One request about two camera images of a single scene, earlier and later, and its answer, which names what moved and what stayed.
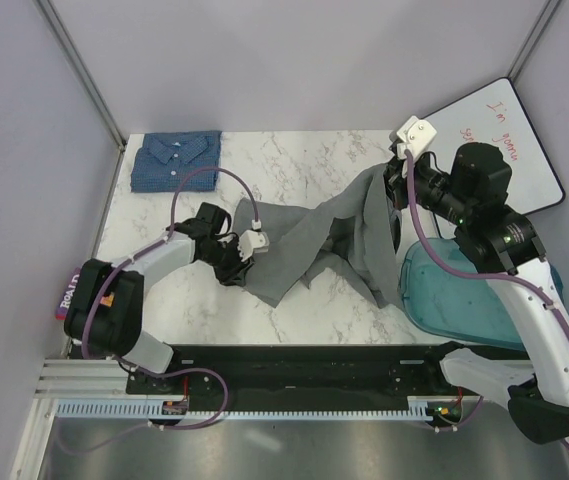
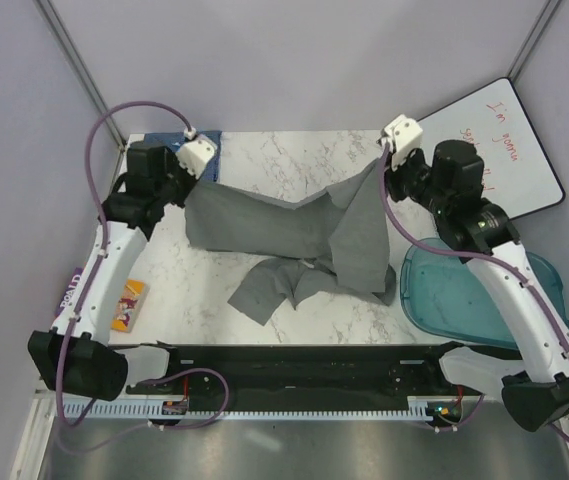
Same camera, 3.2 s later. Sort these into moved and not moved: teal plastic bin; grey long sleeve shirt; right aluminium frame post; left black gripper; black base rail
Moved: left black gripper; grey long sleeve shirt
Not moved: right aluminium frame post; teal plastic bin; black base rail
